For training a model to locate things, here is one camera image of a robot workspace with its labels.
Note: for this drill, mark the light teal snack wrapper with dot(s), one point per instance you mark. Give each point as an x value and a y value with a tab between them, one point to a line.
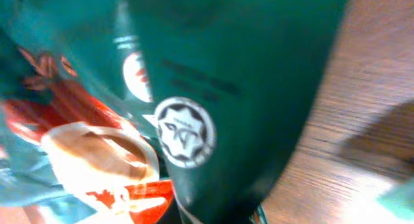
399	201

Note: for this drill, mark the green Nescafe coffee bag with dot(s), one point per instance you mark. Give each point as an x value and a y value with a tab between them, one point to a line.
155	111

